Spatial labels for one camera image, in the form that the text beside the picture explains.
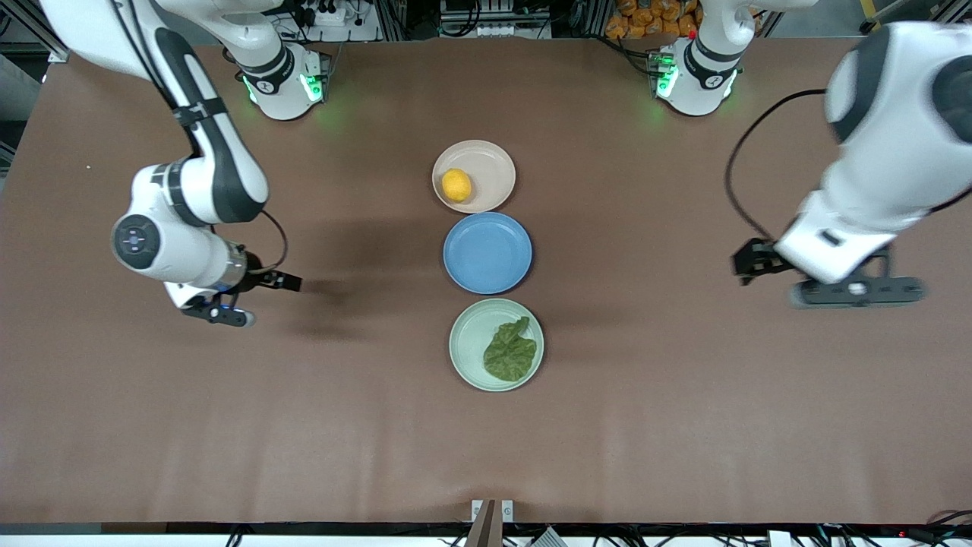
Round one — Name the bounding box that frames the bag of oranges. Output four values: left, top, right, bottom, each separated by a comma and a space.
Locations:
605, 0, 703, 40

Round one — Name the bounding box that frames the light green plate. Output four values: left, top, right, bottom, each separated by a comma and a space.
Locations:
449, 298, 545, 393

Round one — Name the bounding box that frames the electronics rack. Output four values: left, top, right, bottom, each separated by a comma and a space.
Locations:
439, 0, 553, 40

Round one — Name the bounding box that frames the pink plate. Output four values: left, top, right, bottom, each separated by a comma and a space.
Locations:
432, 139, 517, 214

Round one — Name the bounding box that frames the green lettuce leaf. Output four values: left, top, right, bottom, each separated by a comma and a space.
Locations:
483, 316, 538, 383

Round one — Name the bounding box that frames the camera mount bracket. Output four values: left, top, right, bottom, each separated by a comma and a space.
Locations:
465, 498, 516, 547

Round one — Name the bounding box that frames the brown table cover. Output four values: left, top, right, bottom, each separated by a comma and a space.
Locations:
0, 38, 972, 525

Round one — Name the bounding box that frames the yellow lemon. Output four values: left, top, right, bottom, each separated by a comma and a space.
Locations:
441, 168, 472, 204

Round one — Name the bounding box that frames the white power strip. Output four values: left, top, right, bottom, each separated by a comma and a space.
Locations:
300, 3, 352, 28

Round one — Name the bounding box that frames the blue plate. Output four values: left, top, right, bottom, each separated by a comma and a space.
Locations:
443, 211, 534, 296

